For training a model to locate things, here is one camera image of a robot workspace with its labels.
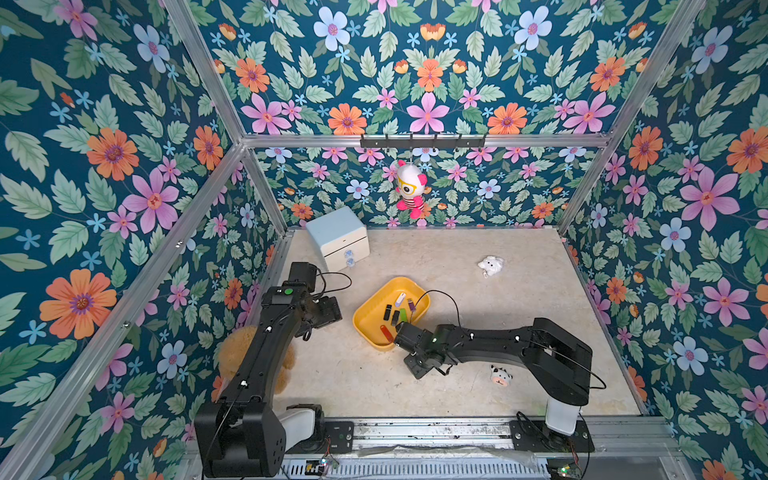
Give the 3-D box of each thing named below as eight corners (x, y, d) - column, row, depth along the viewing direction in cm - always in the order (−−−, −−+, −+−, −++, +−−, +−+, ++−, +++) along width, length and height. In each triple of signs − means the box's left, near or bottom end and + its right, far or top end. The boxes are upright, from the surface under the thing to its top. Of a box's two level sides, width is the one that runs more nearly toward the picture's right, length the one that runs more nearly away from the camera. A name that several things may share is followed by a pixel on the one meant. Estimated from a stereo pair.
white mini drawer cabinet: (331, 279, 107) (322, 250, 95) (315, 251, 115) (304, 222, 103) (373, 259, 113) (368, 230, 101) (354, 234, 121) (348, 204, 109)
